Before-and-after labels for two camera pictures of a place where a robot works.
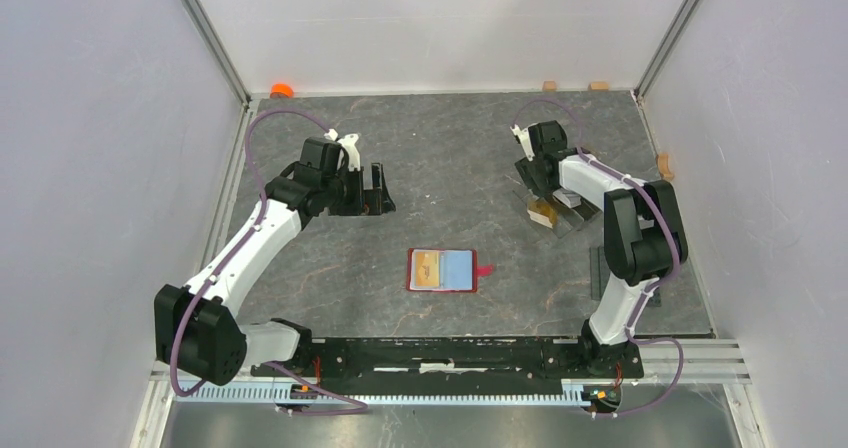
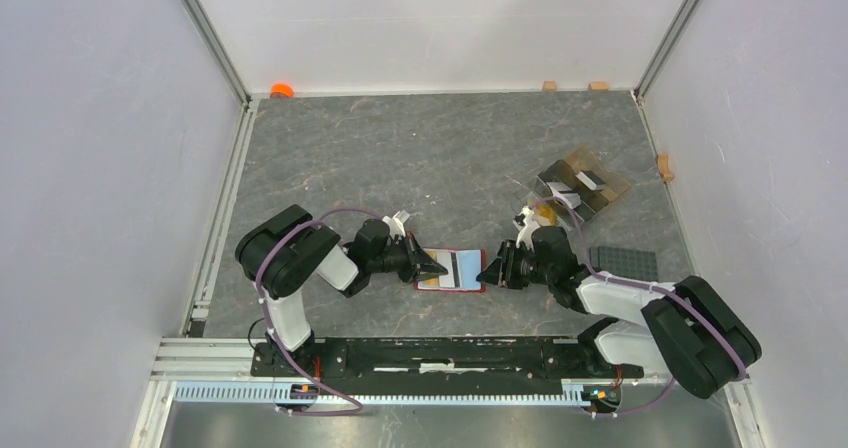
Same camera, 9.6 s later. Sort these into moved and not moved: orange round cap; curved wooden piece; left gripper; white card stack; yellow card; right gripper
Moved: left gripper; right gripper
Not moved: yellow card; white card stack; curved wooden piece; orange round cap
